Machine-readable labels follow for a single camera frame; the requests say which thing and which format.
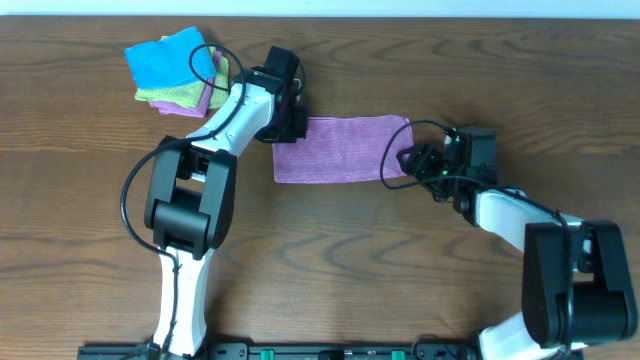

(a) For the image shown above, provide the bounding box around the purple microfiber cloth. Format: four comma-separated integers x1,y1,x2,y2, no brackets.
272,115,414,184

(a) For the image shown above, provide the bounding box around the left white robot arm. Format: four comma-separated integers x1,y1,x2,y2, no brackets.
144,46,308,359

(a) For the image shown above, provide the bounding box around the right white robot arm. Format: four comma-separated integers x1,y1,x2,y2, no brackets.
396,127,639,359

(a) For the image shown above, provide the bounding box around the green folded cloth lower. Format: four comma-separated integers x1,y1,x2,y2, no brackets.
209,51,230,109

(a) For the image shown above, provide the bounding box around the purple folded cloth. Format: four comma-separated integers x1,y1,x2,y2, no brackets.
148,47,218,118

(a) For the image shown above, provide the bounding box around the blue folded cloth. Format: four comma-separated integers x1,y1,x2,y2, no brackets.
124,27,217,90

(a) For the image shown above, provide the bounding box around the left black cable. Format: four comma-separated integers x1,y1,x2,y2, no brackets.
118,42,247,360

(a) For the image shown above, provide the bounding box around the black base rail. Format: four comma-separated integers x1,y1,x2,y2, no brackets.
77,341,585,360

